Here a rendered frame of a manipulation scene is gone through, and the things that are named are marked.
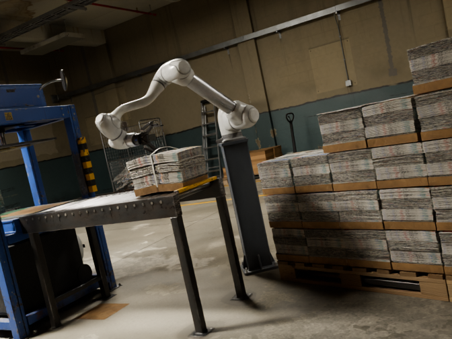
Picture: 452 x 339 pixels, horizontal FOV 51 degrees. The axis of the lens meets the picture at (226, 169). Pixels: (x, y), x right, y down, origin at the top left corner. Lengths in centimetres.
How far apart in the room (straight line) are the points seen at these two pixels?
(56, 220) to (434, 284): 229
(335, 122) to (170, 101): 901
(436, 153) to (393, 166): 24
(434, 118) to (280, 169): 105
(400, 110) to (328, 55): 733
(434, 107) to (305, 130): 764
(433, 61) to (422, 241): 91
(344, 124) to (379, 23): 698
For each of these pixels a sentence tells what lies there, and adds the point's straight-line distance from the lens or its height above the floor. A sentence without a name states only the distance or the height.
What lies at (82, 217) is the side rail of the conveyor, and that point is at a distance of 313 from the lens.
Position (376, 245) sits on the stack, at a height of 28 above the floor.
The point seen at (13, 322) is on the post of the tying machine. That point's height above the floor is 13.
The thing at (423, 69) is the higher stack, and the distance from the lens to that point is 252.
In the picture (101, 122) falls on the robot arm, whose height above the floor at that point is 129.
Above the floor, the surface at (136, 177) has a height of 92.
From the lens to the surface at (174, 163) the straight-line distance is 276.
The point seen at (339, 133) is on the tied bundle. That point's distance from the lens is 280.
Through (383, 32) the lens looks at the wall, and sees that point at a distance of 964.
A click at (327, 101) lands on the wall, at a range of 986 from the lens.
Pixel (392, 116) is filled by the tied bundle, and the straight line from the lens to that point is 262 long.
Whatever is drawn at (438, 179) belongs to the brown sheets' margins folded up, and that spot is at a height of 64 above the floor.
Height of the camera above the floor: 108
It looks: 5 degrees down
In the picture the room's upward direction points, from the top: 12 degrees counter-clockwise
